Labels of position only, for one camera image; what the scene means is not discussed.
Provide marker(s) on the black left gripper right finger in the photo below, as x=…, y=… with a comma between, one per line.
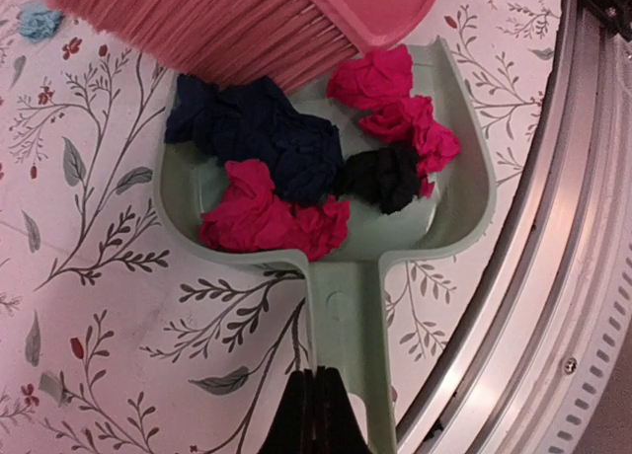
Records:
x=336, y=427

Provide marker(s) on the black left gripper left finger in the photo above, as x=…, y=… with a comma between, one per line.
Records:
x=291, y=431

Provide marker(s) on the green plastic dustpan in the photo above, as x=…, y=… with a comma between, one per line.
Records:
x=345, y=295

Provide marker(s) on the magenta paper scrap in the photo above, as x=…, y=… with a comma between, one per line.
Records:
x=251, y=218
x=381, y=84

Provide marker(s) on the black paper scrap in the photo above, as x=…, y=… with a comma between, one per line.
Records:
x=386, y=177

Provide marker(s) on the navy paper scrap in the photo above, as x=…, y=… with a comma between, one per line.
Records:
x=257, y=121

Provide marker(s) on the pink hand brush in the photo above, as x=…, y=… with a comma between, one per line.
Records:
x=232, y=42

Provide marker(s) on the floral tablecloth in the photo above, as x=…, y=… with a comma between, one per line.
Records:
x=113, y=339

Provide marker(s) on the light blue paper scrap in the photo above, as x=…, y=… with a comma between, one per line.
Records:
x=38, y=25

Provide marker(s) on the aluminium table rail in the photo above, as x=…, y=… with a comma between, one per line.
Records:
x=507, y=347

